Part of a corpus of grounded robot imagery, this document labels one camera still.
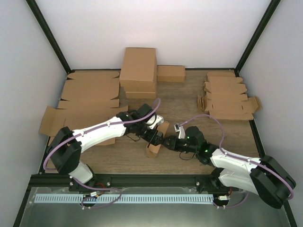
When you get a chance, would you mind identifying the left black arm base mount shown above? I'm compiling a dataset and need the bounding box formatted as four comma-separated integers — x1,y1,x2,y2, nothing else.
69,173,111,192

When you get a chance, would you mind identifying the black frame post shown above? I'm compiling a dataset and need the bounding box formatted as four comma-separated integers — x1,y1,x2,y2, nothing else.
235,0,281,74
26,0,72,75

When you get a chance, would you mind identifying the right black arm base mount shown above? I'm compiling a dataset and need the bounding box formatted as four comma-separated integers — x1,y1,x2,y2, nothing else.
195,168,238,194

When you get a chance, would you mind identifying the large folded cardboard box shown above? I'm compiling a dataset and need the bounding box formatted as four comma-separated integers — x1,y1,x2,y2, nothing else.
120,47,157,92

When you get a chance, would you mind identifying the small cardboard box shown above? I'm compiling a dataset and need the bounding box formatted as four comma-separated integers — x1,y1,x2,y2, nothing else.
157,65,186,82
146,121,169,158

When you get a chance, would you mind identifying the light blue slotted cable duct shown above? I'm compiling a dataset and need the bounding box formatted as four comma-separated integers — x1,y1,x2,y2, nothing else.
34,193,214,204

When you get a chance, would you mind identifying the left black frame post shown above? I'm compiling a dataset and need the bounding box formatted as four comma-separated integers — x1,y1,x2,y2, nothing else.
26,0,72,75

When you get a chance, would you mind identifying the black aluminium frame rail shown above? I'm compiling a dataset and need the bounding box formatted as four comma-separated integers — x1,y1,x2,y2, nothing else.
30,174,281,190

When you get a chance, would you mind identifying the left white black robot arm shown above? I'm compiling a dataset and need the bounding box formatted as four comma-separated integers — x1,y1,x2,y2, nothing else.
44,104,164,191

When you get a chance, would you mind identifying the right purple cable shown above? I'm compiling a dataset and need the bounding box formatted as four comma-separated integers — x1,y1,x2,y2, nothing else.
179,114,295,210

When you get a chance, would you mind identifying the small folded cardboard box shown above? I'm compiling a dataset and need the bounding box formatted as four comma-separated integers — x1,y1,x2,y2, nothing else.
157,65,186,82

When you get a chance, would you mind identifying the stack of small cardboard blanks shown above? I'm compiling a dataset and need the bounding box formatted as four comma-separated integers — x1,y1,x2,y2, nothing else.
197,71,261,121

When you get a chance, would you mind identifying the right black frame post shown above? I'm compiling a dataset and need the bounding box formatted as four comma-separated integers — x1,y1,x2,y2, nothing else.
235,0,281,74

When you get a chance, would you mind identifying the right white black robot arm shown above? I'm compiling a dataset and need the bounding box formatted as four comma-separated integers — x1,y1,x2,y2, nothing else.
162,126,296,209

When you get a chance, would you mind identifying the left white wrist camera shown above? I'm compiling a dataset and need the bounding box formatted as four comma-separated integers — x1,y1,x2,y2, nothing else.
146,114,164,129

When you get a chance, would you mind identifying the large flat cardboard blank back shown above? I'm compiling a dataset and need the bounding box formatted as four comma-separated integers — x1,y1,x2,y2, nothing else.
58,71,120,110

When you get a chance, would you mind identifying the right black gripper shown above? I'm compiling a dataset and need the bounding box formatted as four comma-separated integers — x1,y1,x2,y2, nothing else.
163,135,198,153

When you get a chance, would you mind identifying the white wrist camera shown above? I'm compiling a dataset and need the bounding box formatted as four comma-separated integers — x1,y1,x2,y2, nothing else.
146,114,164,129
174,123,186,139

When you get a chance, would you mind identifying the large flat cardboard blank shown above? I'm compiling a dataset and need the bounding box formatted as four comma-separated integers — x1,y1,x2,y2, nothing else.
39,103,128,137
58,71,120,110

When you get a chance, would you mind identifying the large flat cardboard blank front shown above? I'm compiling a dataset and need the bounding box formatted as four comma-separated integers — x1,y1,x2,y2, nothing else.
39,103,128,137

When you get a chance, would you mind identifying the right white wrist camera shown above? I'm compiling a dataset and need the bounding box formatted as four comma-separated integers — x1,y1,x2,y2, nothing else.
174,123,186,139

